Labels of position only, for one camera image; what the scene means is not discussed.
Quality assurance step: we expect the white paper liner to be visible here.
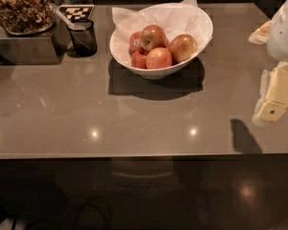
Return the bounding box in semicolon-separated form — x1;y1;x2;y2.
111;0;214;59

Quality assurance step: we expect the black white marker tag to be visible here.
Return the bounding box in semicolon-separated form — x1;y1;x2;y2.
59;5;95;21

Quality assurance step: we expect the white spoon handle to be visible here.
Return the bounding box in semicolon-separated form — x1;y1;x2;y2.
49;3;76;30

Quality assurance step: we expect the left front red apple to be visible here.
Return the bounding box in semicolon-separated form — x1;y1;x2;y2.
132;51;147;69

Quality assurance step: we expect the glass jar of snacks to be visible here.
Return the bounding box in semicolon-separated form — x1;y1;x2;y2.
0;0;55;35

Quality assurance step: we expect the right red-green apple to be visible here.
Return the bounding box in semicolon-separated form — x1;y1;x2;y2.
168;34;198;63

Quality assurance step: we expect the black mesh cup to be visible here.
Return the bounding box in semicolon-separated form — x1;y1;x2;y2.
67;19;97;57

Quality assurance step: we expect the grey metal box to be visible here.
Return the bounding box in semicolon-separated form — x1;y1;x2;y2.
0;21;71;65

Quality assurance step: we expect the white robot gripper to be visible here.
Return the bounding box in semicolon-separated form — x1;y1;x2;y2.
249;0;288;127

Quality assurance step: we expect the top red-green apple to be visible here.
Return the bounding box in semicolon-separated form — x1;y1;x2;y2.
140;25;166;52

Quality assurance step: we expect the red apple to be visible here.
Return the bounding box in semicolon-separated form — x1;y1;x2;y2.
146;47;172;69
132;51;147;69
129;31;141;51

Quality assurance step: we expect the red-green apple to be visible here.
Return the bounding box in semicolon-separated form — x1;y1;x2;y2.
168;34;198;63
140;25;166;52

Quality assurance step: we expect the white ceramic bowl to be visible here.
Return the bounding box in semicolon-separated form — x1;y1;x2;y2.
108;2;214;81

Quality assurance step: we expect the left back red apple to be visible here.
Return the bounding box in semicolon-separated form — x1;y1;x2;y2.
129;31;141;51

